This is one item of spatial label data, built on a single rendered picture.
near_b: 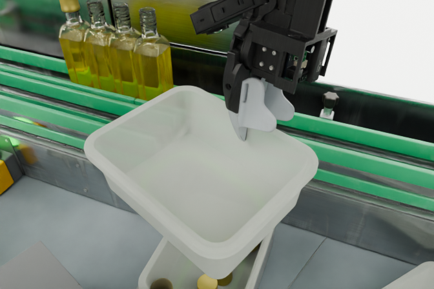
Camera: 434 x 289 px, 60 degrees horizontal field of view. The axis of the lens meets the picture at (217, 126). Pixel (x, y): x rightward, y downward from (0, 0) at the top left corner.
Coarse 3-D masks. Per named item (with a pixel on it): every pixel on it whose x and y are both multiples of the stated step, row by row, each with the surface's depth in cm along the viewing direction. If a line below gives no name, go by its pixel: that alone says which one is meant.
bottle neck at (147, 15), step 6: (144, 12) 66; (150, 12) 66; (144, 18) 67; (150, 18) 67; (144, 24) 68; (150, 24) 68; (156, 24) 69; (144, 30) 68; (150, 30) 68; (156, 30) 69; (144, 36) 69; (150, 36) 69
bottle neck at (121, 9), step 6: (114, 6) 68; (120, 6) 70; (126, 6) 69; (114, 12) 69; (120, 12) 69; (126, 12) 69; (114, 18) 70; (120, 18) 69; (126, 18) 70; (120, 24) 70; (126, 24) 70; (120, 30) 71; (126, 30) 71
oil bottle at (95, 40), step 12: (108, 24) 75; (84, 36) 74; (96, 36) 72; (108, 36) 73; (96, 48) 74; (96, 60) 76; (108, 60) 75; (96, 72) 78; (108, 72) 77; (96, 84) 80; (108, 84) 78
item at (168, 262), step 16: (160, 256) 63; (176, 256) 69; (256, 256) 63; (144, 272) 60; (160, 272) 64; (176, 272) 68; (192, 272) 68; (240, 272) 68; (256, 272) 60; (144, 288) 58; (176, 288) 65; (192, 288) 65; (224, 288) 65; (240, 288) 65
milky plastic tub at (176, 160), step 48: (192, 96) 50; (96, 144) 43; (144, 144) 49; (192, 144) 52; (240, 144) 48; (288, 144) 42; (144, 192) 37; (192, 192) 46; (240, 192) 46; (288, 192) 36; (192, 240) 32; (240, 240) 32
